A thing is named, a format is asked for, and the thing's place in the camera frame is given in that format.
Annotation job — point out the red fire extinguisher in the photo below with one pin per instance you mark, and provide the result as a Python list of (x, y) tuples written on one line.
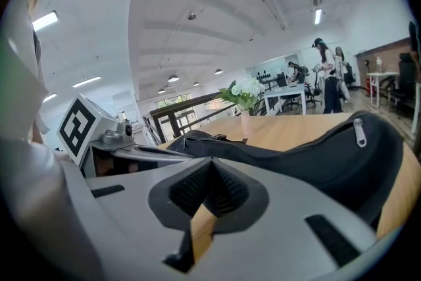
[(368, 87)]

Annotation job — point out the dark stair railing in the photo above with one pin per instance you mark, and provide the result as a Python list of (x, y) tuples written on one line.
[(177, 108)]

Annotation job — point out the white table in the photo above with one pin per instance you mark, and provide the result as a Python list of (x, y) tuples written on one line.
[(383, 75), (284, 92)]

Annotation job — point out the black bag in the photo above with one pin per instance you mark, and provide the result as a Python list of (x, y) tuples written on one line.
[(296, 168)]

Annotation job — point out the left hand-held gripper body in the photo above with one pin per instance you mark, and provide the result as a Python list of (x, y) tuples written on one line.
[(77, 128)]

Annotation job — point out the round ceiling detector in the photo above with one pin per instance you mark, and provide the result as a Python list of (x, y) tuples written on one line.
[(191, 16)]

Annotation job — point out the person's white shirt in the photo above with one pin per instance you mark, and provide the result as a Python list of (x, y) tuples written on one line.
[(19, 108)]

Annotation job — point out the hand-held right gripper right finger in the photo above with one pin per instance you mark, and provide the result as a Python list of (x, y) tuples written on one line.
[(279, 246)]

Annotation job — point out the white flower bouquet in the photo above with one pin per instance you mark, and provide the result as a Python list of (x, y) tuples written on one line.
[(245, 90)]

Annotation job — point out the pink vase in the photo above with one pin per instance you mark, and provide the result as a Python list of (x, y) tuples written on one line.
[(246, 123)]

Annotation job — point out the ceiling strip light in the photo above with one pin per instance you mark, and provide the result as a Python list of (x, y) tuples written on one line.
[(318, 16), (49, 98), (45, 20), (87, 81)]

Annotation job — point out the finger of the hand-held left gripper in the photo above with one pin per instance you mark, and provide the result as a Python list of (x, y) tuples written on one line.
[(161, 150), (154, 157)]

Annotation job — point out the black office chair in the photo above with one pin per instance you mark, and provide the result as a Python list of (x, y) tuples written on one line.
[(349, 75), (314, 92), (406, 79)]

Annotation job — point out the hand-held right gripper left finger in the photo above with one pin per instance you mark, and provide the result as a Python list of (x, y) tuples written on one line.
[(131, 227)]

